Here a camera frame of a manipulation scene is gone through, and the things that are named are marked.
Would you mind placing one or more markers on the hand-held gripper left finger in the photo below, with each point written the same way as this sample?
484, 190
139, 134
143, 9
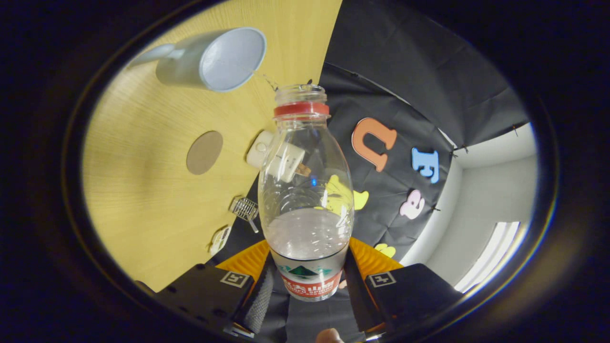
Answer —
205, 290

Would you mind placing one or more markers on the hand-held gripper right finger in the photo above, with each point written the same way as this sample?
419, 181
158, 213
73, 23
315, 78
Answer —
414, 290

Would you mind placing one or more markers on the clear plastic juice bottle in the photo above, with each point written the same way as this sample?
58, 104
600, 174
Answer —
307, 233

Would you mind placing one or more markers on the round brown coaster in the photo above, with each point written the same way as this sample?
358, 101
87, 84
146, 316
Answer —
205, 152

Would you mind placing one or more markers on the pale grey cup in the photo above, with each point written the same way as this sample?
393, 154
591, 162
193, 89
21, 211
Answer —
228, 59

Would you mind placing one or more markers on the white divided dish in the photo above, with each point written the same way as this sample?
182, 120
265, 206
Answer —
220, 239

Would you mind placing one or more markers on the large ceiling light panel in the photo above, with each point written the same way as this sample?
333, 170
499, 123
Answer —
491, 255

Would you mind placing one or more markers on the wooden table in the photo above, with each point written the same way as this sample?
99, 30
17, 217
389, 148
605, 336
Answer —
143, 190

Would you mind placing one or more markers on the white toaster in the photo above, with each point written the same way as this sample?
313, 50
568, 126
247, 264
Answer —
259, 150

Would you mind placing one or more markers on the bread slice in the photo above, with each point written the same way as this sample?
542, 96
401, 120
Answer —
303, 170

